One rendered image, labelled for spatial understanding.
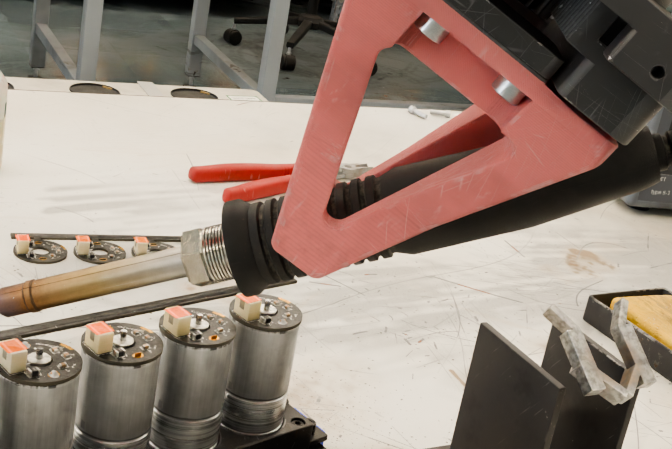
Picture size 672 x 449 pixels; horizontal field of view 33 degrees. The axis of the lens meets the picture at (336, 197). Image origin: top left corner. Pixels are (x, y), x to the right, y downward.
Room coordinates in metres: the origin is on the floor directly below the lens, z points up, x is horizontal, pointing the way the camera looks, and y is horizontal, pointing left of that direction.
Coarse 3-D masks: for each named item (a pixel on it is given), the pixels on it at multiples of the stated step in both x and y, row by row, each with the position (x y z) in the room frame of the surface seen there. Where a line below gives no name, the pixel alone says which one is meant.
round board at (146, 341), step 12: (108, 324) 0.32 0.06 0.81; (120, 324) 0.32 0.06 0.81; (132, 324) 0.32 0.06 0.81; (84, 336) 0.31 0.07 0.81; (132, 336) 0.31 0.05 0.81; (144, 336) 0.32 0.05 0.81; (156, 336) 0.32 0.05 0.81; (84, 348) 0.30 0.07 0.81; (120, 348) 0.30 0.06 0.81; (132, 348) 0.31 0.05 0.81; (144, 348) 0.31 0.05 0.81; (156, 348) 0.31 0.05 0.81; (108, 360) 0.30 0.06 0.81; (120, 360) 0.30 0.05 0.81; (132, 360) 0.30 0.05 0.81; (144, 360) 0.30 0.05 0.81
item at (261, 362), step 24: (264, 312) 0.35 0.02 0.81; (240, 336) 0.34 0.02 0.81; (264, 336) 0.34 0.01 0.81; (288, 336) 0.34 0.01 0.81; (240, 360) 0.34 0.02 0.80; (264, 360) 0.34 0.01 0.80; (288, 360) 0.34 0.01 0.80; (240, 384) 0.34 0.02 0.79; (264, 384) 0.34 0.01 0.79; (288, 384) 0.35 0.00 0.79; (240, 408) 0.34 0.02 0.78; (264, 408) 0.34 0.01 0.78; (240, 432) 0.34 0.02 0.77; (264, 432) 0.34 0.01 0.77
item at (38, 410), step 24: (48, 360) 0.29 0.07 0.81; (0, 384) 0.28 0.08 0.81; (72, 384) 0.29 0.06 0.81; (0, 408) 0.28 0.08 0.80; (24, 408) 0.28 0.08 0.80; (48, 408) 0.28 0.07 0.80; (72, 408) 0.29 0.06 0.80; (0, 432) 0.28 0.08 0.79; (24, 432) 0.28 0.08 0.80; (48, 432) 0.28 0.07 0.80; (72, 432) 0.29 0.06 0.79
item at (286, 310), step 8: (264, 296) 0.36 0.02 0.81; (272, 296) 0.36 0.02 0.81; (232, 304) 0.35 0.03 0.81; (272, 304) 0.36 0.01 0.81; (280, 304) 0.36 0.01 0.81; (288, 304) 0.36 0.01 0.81; (232, 312) 0.34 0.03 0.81; (280, 312) 0.35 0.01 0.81; (288, 312) 0.35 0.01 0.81; (296, 312) 0.35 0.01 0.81; (240, 320) 0.34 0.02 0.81; (256, 320) 0.34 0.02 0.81; (264, 320) 0.34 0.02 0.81; (272, 320) 0.34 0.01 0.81; (288, 320) 0.35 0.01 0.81; (296, 320) 0.35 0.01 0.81; (256, 328) 0.34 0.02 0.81; (264, 328) 0.34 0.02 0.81; (272, 328) 0.34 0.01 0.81; (280, 328) 0.34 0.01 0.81; (288, 328) 0.34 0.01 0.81
